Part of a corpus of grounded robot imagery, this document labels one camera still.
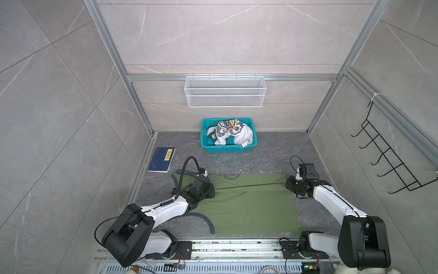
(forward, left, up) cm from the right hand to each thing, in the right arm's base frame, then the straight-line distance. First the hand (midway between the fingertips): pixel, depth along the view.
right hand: (289, 183), depth 90 cm
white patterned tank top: (+34, +23, +5) cm, 41 cm away
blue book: (+19, +74, -3) cm, 76 cm away
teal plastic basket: (+29, +42, -5) cm, 52 cm away
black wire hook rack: (-15, -30, +29) cm, 44 cm away
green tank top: (-9, +24, -6) cm, 26 cm away
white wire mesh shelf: (+48, +33, +26) cm, 64 cm away
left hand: (0, +40, +1) cm, 40 cm away
